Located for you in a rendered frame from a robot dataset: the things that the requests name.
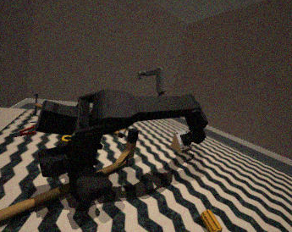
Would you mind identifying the long wooden-handled scraper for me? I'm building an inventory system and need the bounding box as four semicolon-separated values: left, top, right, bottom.
31;94;127;138

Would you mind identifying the yellow ring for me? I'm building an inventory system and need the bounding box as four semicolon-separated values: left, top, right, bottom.
61;135;71;141

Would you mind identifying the tan wooden pole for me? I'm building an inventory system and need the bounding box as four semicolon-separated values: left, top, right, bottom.
0;128;139;223

